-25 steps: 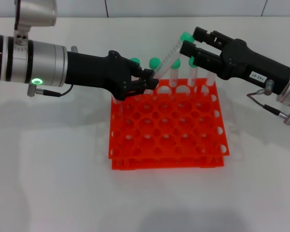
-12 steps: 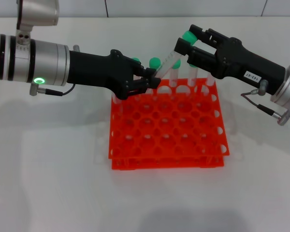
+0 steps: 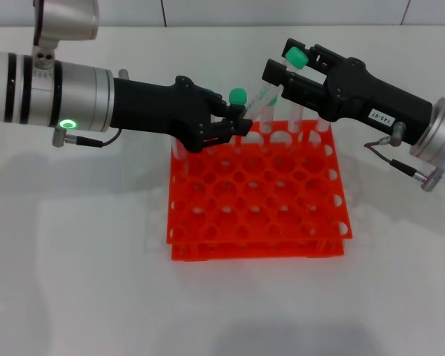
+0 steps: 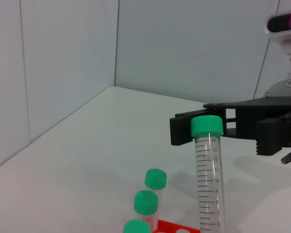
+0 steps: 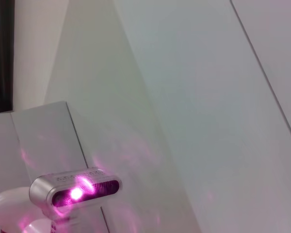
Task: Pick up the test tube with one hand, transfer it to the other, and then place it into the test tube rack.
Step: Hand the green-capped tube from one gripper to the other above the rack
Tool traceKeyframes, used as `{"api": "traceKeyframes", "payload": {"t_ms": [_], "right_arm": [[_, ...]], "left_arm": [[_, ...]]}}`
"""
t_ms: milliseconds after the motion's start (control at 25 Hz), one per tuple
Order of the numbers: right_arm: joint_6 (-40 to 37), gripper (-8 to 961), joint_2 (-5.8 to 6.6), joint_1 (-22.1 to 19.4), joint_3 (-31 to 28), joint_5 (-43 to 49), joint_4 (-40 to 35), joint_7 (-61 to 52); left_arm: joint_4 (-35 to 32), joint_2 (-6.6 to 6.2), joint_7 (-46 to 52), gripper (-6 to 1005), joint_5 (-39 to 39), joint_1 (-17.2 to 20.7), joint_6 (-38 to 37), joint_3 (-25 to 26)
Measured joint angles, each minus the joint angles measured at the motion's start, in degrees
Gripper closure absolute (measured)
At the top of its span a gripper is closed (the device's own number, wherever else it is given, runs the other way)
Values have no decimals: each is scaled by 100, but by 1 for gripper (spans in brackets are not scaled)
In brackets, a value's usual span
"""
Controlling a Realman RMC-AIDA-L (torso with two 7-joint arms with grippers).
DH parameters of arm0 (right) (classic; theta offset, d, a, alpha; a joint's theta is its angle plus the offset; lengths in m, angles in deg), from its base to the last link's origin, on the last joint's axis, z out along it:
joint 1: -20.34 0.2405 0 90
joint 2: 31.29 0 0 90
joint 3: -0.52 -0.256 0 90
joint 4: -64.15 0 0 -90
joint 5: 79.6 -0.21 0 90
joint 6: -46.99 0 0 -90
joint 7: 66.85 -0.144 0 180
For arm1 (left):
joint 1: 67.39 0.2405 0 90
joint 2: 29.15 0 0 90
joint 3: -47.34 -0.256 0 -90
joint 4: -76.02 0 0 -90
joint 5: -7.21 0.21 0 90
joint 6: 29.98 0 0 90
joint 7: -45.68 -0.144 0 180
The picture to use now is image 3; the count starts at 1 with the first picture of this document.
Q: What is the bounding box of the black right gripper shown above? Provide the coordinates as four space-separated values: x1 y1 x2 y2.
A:
262 37 433 145

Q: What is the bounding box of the right wrist cable with plug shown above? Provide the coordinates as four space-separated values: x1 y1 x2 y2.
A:
363 122 445 193

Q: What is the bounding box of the left wrist cable with plug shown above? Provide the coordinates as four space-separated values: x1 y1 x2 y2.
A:
52 127 124 149

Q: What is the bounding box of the wrist cable with plug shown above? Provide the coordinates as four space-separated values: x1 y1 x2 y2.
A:
363 122 445 193
52 127 124 149

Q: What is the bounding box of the orange test tube rack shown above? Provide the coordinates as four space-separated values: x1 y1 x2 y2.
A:
165 119 354 263

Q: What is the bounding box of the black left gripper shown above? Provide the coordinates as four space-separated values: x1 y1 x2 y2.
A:
108 75 254 154

